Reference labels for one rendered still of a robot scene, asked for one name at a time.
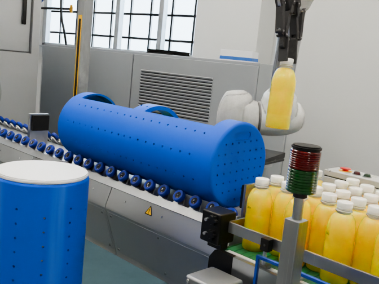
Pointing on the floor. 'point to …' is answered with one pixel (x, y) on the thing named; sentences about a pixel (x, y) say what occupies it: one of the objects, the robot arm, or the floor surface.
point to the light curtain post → (83, 47)
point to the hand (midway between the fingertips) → (287, 50)
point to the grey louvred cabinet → (154, 84)
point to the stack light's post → (292, 251)
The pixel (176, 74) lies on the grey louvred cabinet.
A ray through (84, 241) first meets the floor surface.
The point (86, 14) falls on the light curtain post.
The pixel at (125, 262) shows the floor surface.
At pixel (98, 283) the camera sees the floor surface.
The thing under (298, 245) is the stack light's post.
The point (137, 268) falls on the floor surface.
